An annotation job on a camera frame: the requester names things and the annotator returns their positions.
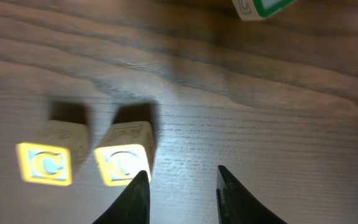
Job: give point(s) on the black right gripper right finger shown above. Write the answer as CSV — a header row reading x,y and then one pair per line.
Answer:
x,y
236,205

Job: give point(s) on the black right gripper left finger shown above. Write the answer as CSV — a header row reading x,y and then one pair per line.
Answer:
x,y
132,206

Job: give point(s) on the yellow O block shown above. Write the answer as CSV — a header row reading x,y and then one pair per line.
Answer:
x,y
124,151

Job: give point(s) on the yellow C block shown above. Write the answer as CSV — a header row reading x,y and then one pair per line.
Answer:
x,y
54,154

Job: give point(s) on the green V block right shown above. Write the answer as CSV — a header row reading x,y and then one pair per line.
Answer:
x,y
258,10

